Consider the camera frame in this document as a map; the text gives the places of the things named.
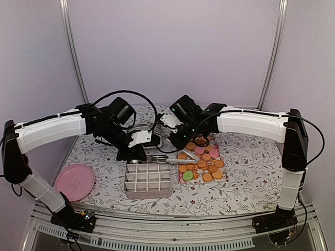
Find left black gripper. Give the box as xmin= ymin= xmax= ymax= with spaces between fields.
xmin=102 ymin=121 xmax=148 ymax=162

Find white handled food tongs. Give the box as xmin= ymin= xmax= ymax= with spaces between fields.
xmin=147 ymin=155 xmax=198 ymax=164

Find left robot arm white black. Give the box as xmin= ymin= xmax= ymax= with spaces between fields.
xmin=1 ymin=97 xmax=152 ymax=227

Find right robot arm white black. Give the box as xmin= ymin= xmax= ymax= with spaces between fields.
xmin=160 ymin=95 xmax=308 ymax=228

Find pink sandwich cookie upper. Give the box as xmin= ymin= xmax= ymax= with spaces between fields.
xmin=195 ymin=146 xmax=205 ymax=155

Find pink sandwich cookie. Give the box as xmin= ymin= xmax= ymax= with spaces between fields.
xmin=209 ymin=149 xmax=219 ymax=158
xmin=195 ymin=146 xmax=205 ymax=155

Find pink sandwich cookie lower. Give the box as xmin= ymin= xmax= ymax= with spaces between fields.
xmin=209 ymin=149 xmax=219 ymax=158

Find floral rectangular tray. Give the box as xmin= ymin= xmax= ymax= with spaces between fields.
xmin=177 ymin=134 xmax=228 ymax=184

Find green sandwich cookie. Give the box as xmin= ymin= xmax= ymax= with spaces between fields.
xmin=183 ymin=171 xmax=193 ymax=181

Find pink round plate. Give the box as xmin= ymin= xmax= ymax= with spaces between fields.
xmin=54 ymin=164 xmax=95 ymax=202

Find metal cookie tin with dividers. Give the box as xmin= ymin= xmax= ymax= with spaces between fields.
xmin=124 ymin=162 xmax=172 ymax=200

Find floral tablecloth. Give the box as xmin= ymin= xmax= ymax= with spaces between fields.
xmin=59 ymin=105 xmax=291 ymax=217

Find round embossed biscuit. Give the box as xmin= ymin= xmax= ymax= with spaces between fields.
xmin=211 ymin=169 xmax=224 ymax=179

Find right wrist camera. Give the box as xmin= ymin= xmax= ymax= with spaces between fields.
xmin=160 ymin=113 xmax=182 ymax=129

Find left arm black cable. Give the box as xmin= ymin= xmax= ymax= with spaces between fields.
xmin=91 ymin=89 xmax=158 ymax=131

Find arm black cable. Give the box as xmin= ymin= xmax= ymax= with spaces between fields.
xmin=287 ymin=115 xmax=325 ymax=168
xmin=91 ymin=89 xmax=158 ymax=131

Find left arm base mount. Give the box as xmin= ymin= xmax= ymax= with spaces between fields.
xmin=50 ymin=208 xmax=96 ymax=233

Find aluminium front rail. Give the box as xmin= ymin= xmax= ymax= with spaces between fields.
xmin=23 ymin=203 xmax=330 ymax=250

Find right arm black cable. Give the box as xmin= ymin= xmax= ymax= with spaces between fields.
xmin=287 ymin=115 xmax=325 ymax=168

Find left aluminium corner post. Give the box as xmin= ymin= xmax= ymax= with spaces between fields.
xmin=59 ymin=0 xmax=89 ymax=103

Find aluminium corner post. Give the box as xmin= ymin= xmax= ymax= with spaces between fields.
xmin=59 ymin=0 xmax=89 ymax=103
xmin=257 ymin=0 xmax=288 ymax=110

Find right aluminium corner post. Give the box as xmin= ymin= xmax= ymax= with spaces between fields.
xmin=257 ymin=0 xmax=288 ymax=110

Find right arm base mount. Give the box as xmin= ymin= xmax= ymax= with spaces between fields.
xmin=252 ymin=211 xmax=298 ymax=234

